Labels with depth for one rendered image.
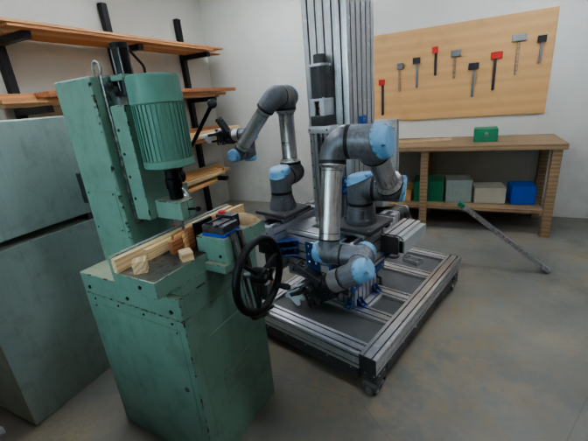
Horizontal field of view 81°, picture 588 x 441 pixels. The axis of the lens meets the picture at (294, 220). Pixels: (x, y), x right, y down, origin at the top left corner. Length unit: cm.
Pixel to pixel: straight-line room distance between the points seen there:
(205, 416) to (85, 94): 124
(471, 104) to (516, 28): 73
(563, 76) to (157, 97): 372
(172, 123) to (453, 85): 335
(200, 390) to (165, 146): 88
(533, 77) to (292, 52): 255
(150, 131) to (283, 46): 359
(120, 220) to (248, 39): 380
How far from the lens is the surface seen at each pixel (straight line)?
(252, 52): 493
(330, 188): 120
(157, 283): 115
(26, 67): 375
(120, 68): 143
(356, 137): 116
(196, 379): 142
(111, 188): 148
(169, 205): 137
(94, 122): 145
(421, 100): 420
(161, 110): 126
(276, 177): 185
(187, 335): 130
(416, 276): 244
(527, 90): 421
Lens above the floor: 139
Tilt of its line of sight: 19 degrees down
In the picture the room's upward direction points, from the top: 5 degrees counter-clockwise
